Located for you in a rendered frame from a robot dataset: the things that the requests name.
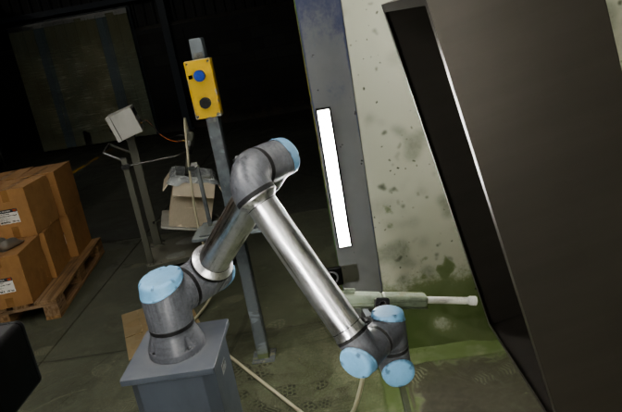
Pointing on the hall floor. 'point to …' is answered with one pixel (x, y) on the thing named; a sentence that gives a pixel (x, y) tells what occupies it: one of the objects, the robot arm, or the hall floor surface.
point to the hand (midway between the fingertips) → (370, 305)
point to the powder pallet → (55, 306)
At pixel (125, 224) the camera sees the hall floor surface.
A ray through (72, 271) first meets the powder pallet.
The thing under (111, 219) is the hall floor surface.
